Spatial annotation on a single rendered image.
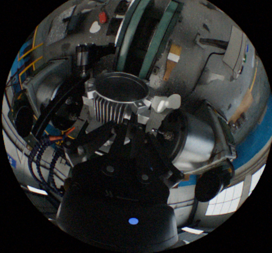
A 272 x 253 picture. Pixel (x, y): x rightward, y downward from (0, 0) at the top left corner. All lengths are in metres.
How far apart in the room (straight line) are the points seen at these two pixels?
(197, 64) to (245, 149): 5.29
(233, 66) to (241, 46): 0.08
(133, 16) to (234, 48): 0.30
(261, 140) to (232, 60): 5.19
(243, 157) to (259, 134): 1.47
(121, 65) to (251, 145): 5.51
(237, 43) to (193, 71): 0.33
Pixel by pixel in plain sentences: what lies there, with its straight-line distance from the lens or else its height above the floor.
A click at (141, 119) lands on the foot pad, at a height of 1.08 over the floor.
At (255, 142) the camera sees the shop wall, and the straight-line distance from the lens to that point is 5.39.
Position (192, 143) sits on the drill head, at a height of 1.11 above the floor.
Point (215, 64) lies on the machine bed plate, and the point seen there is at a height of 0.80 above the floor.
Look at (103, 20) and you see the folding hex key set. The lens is 0.50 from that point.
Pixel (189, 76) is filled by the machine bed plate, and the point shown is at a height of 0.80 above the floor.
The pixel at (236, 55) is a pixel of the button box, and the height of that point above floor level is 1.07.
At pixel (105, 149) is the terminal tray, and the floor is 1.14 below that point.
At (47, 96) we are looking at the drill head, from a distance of 0.36.
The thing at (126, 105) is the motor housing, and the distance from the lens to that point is 0.19.
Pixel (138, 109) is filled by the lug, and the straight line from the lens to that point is 0.19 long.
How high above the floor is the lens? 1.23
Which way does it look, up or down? 42 degrees down
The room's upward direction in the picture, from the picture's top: 166 degrees counter-clockwise
